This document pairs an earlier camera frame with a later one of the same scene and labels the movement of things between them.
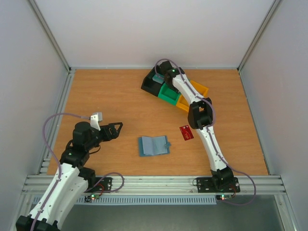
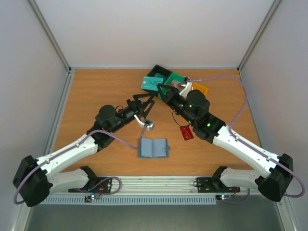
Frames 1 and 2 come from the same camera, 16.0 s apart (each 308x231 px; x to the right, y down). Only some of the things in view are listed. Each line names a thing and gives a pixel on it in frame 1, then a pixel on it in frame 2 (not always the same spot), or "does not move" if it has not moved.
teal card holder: x=153 y=146 does not move
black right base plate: x=218 y=185 does not move
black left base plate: x=104 y=184 does not move
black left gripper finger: x=105 y=128 -> x=148 y=108
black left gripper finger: x=115 y=128 -> x=135 y=96
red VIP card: x=186 y=133 does not move
